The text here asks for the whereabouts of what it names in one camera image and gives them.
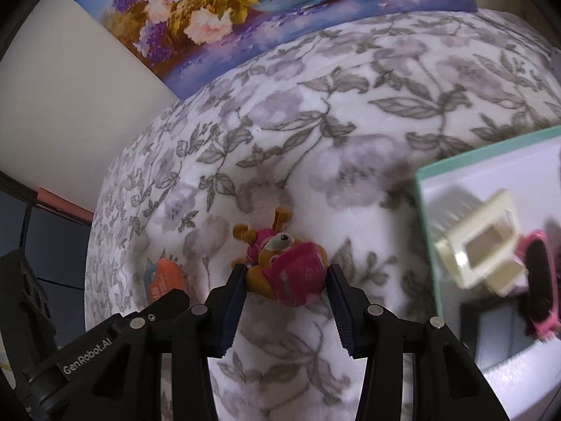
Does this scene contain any pink bear toy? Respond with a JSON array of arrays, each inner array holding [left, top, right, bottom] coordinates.
[[232, 207, 328, 308]]

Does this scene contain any teal-rimmed white tray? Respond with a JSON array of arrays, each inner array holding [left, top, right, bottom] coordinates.
[[415, 127, 560, 420]]

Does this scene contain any cream hair claw clip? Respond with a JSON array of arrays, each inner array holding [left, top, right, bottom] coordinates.
[[434, 189, 527, 298]]

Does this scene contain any pink hairbrush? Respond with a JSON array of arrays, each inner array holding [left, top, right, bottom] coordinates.
[[516, 230, 560, 341]]

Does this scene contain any floral tablecloth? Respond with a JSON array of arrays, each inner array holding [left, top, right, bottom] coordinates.
[[85, 9, 560, 328]]

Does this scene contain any flower painting canvas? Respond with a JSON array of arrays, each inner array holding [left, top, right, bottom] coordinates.
[[76, 0, 476, 99]]

